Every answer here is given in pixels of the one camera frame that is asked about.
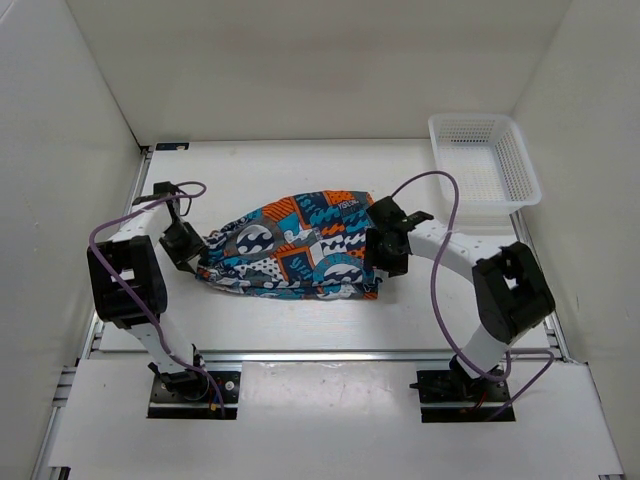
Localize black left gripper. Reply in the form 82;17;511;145
158;221;209;273

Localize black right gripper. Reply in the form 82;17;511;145
363;228;409;277

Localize colourful patterned shorts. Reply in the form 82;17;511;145
196;190;382;300

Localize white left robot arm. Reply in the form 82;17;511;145
87;193;212;401

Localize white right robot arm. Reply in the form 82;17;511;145
364;209;556;400

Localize small dark blue label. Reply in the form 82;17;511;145
155;142;190;151

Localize white plastic mesh basket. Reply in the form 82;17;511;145
428;113;542;228

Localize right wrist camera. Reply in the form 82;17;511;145
367;196;434;233

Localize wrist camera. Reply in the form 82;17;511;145
132;181;183;206
367;196;434;233

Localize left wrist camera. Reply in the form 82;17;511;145
132;181;183;206

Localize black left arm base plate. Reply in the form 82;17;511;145
147;363;241;420

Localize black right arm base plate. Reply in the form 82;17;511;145
410;370;516;424

